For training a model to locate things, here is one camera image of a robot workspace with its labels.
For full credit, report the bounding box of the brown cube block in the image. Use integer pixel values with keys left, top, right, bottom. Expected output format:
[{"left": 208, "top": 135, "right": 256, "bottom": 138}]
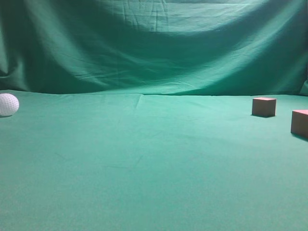
[
  {"left": 291, "top": 109, "right": 308, "bottom": 138},
  {"left": 251, "top": 97, "right": 277, "bottom": 117}
]

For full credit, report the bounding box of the far brown cube block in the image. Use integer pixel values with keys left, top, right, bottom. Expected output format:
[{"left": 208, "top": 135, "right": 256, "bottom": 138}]
[{"left": 251, "top": 97, "right": 277, "bottom": 117}]

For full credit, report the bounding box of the white dimpled golf ball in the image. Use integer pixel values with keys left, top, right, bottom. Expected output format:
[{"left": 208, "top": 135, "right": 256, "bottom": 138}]
[{"left": 0, "top": 93, "right": 19, "bottom": 116}]

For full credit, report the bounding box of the near brown cube block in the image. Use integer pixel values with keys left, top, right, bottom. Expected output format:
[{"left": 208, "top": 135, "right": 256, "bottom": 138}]
[{"left": 291, "top": 109, "right": 308, "bottom": 138}]

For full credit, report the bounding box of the green cloth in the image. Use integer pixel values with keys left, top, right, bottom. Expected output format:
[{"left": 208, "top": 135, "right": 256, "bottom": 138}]
[{"left": 0, "top": 0, "right": 308, "bottom": 231}]

